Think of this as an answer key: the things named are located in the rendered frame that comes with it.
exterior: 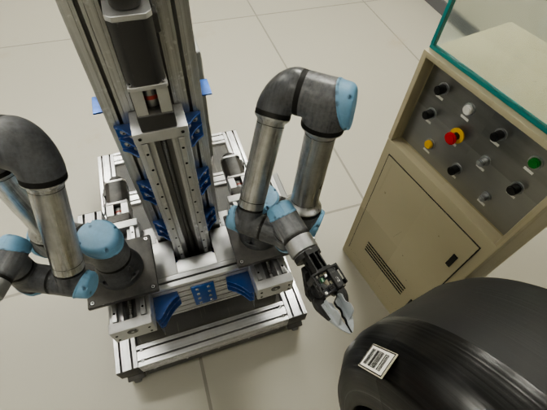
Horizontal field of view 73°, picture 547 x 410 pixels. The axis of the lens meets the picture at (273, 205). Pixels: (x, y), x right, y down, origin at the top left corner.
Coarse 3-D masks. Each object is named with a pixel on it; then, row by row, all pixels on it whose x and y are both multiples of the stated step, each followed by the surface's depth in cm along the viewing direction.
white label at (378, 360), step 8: (368, 352) 55; (376, 352) 53; (384, 352) 52; (392, 352) 51; (368, 360) 53; (376, 360) 52; (384, 360) 51; (392, 360) 50; (368, 368) 52; (376, 368) 51; (384, 368) 50; (376, 376) 50
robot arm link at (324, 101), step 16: (304, 80) 87; (320, 80) 87; (336, 80) 87; (304, 96) 87; (320, 96) 86; (336, 96) 85; (352, 96) 86; (304, 112) 90; (320, 112) 88; (336, 112) 87; (352, 112) 91; (304, 128) 94; (320, 128) 91; (336, 128) 91; (304, 144) 98; (320, 144) 95; (304, 160) 100; (320, 160) 99; (304, 176) 103; (320, 176) 103; (304, 192) 106; (320, 192) 109; (304, 208) 110; (320, 208) 113; (320, 224) 113
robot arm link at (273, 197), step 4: (272, 188) 118; (268, 192) 118; (272, 192) 117; (276, 192) 117; (268, 196) 116; (272, 196) 116; (276, 196) 116; (280, 196) 120; (268, 200) 115; (272, 200) 115; (276, 200) 115; (280, 200) 117; (268, 204) 114; (272, 204) 114; (264, 208) 114; (268, 208) 115; (264, 212) 115
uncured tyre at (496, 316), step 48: (480, 288) 57; (528, 288) 53; (384, 336) 55; (432, 336) 49; (480, 336) 47; (528, 336) 45; (384, 384) 50; (432, 384) 44; (480, 384) 41; (528, 384) 40
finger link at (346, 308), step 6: (342, 294) 88; (336, 300) 89; (342, 300) 88; (336, 306) 89; (342, 306) 88; (348, 306) 86; (342, 312) 88; (348, 312) 87; (348, 318) 87; (348, 324) 86
